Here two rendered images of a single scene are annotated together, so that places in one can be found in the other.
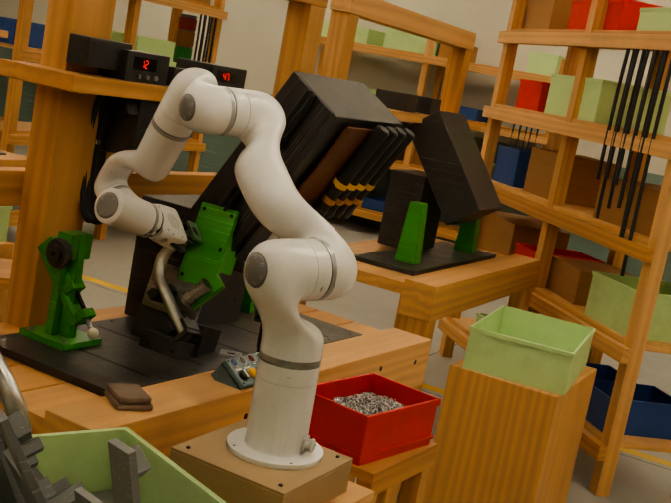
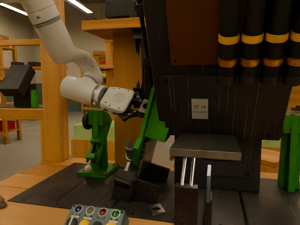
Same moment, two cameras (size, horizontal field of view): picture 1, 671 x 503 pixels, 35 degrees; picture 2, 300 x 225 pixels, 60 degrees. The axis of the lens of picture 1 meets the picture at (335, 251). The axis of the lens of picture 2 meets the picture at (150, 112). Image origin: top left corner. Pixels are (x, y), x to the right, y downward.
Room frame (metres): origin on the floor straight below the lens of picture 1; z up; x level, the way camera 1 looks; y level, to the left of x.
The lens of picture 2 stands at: (2.44, -0.49, 1.28)
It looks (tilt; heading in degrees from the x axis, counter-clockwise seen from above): 7 degrees down; 75
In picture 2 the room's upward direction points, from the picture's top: straight up
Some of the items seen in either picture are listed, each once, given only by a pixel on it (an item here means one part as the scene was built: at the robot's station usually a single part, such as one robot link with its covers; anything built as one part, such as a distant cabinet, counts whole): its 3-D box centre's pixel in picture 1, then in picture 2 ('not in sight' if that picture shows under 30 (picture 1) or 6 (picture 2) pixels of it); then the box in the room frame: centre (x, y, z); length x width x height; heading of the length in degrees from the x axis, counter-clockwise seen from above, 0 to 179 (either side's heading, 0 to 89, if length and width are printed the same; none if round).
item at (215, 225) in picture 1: (215, 245); (159, 117); (2.69, 0.30, 1.17); 0.13 x 0.12 x 0.20; 151
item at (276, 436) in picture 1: (282, 405); not in sight; (1.99, 0.05, 1.01); 0.19 x 0.19 x 0.18
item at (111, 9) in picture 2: (99, 53); (124, 9); (2.64, 0.66, 1.59); 0.15 x 0.07 x 0.07; 151
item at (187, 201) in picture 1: (192, 259); (215, 137); (2.95, 0.39, 1.07); 0.30 x 0.18 x 0.34; 151
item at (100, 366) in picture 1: (196, 339); (183, 194); (2.78, 0.32, 0.89); 1.10 x 0.42 x 0.02; 151
